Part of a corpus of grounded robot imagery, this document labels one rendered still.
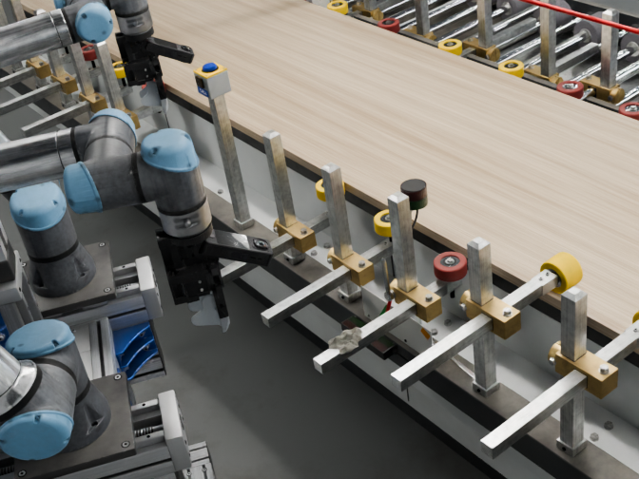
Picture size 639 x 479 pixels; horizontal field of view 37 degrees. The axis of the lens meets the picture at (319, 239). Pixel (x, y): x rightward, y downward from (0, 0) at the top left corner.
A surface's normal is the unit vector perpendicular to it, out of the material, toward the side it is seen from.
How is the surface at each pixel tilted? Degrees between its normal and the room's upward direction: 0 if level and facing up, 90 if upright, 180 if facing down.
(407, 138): 0
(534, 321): 90
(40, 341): 8
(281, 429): 0
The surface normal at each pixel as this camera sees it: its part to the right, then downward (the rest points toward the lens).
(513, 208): -0.14, -0.81
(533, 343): -0.78, 0.44
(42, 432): 0.19, 0.65
